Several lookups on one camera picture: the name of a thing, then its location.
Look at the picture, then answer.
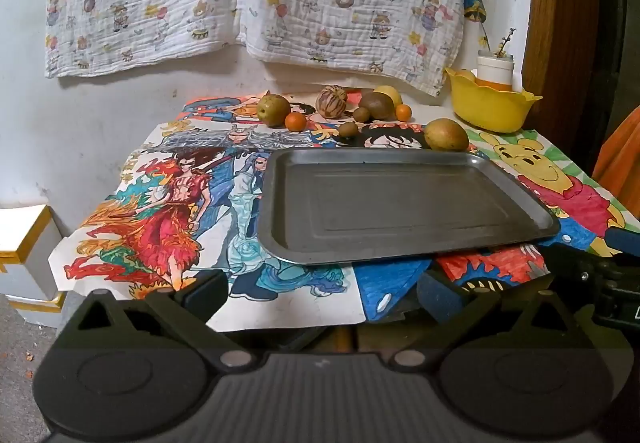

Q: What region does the yellow lemon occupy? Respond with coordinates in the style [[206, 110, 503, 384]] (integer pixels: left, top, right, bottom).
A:
[[372, 85, 404, 108]]

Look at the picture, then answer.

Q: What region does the yellow plastic bowl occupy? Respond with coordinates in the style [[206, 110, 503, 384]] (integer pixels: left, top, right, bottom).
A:
[[444, 67, 543, 134]]

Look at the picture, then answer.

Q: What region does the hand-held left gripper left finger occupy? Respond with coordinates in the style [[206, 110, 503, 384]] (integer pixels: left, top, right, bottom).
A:
[[50, 269, 257, 370]]

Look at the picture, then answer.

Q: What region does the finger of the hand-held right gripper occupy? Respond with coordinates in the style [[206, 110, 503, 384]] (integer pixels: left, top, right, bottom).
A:
[[604, 225, 640, 258], [544, 243, 608, 286]]

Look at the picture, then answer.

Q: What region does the striped round melon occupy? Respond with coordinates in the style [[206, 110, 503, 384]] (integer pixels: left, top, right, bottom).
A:
[[315, 85, 348, 120]]

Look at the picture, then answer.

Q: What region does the grey metal tray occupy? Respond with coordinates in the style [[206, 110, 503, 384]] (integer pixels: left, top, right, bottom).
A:
[[257, 146, 562, 267]]

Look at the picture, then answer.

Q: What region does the fire figure drawing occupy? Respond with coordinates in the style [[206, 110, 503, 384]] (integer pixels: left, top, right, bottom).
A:
[[47, 147, 368, 335]]

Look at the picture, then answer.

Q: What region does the large brown kiwi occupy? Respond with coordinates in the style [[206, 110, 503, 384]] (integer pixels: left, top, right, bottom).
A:
[[359, 92, 396, 121]]

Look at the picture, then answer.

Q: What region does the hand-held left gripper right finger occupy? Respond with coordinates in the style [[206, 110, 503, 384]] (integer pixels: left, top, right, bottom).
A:
[[389, 268, 598, 370]]

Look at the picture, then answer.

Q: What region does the white box with gold trim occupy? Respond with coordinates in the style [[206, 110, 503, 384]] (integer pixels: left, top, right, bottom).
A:
[[0, 204, 67, 328]]

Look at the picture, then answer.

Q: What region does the brown wooden door frame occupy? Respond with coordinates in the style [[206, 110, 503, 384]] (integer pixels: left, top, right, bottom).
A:
[[522, 0, 626, 174]]

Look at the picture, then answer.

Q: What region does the thin flowering twig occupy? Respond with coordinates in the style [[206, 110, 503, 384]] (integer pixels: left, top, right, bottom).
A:
[[480, 20, 517, 58]]

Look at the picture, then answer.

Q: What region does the white jar with orange base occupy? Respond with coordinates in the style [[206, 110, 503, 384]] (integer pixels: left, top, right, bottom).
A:
[[475, 50, 515, 92]]

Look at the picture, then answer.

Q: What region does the orange cloth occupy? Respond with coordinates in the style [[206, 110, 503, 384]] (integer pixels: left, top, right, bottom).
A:
[[591, 105, 640, 218]]

